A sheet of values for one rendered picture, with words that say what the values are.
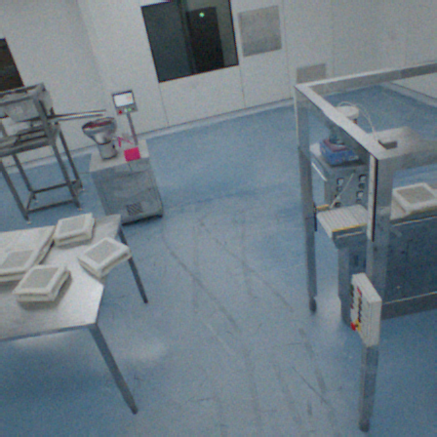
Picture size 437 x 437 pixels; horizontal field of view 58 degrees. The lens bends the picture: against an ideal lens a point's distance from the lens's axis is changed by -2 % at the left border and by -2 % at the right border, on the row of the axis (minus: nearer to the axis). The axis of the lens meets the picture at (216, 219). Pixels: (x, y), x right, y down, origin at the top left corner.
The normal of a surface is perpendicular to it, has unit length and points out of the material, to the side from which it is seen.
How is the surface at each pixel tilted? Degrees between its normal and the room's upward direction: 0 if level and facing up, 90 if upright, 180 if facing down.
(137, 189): 90
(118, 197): 92
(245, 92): 90
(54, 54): 90
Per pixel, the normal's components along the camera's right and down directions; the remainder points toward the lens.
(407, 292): 0.11, 0.52
